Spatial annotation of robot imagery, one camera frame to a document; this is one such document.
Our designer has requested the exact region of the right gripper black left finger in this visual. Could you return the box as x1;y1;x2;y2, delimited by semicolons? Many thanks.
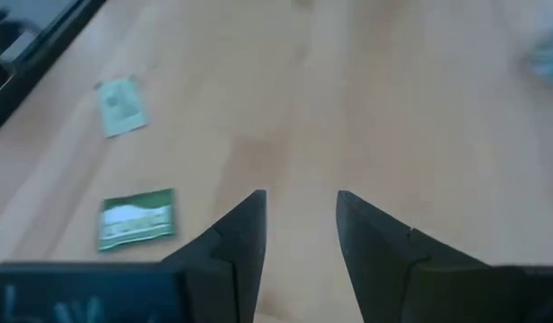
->
0;188;268;323

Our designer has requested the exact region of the black table edge frame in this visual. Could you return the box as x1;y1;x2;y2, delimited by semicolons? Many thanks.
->
0;0;108;140

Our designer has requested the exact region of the green Truvia sweetener packet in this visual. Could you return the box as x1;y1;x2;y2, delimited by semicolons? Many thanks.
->
97;188;178;253

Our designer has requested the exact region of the clear plastic bowl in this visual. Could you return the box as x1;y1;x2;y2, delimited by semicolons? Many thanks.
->
521;24;553;91

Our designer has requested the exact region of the white Stevia sweetener packet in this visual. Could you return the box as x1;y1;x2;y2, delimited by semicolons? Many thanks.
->
94;74;149;139

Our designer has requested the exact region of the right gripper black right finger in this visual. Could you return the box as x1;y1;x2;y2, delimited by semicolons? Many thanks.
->
335;189;553;323

